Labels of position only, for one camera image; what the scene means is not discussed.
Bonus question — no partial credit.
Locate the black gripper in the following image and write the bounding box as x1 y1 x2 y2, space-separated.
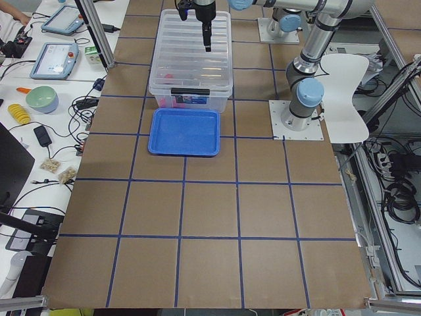
174 0 216 52

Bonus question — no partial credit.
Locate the clear plastic box lid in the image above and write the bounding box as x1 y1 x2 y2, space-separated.
149 9 233 94

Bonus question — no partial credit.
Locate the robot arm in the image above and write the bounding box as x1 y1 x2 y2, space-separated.
272 7 302 33
228 0 374 132

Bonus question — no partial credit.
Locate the clear plastic storage box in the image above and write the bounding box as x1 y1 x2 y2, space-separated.
149 88 232 113

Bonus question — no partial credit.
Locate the blue plastic tray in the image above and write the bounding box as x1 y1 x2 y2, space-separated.
148 108 220 157

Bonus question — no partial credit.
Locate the green white carton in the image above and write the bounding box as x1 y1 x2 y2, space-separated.
84 46 102 65

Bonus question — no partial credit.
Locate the white chair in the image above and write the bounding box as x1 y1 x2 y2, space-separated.
318 53 369 144

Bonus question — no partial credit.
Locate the far teach pendant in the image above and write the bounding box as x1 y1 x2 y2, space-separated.
41 5 84 36

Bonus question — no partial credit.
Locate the teach pendant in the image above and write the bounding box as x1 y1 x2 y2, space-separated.
41 5 84 36
30 42 79 80

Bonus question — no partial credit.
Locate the near teach pendant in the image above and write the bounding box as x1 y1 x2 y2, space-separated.
30 42 79 80

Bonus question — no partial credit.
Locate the green bowl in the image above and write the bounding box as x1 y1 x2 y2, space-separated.
26 86 59 114

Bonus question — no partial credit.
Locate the snack bag right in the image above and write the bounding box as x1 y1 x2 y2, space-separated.
58 167 78 184

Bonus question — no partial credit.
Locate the snack bag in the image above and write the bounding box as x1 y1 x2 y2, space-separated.
40 158 61 174
58 167 78 184

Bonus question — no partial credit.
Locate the toy carrot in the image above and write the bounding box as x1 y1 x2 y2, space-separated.
16 87 31 94

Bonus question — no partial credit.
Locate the snack bag left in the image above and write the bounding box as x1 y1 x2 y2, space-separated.
40 158 61 174

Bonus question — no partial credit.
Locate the yellow toy corn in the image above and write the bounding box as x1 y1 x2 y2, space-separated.
7 103 31 125

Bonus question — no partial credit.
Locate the black laptop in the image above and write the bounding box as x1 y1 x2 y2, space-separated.
0 124 35 213

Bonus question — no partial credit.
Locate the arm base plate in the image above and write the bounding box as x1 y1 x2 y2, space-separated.
269 100 324 141
258 18 299 45

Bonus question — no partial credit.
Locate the aluminium frame post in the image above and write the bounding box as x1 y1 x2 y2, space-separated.
74 0 115 70

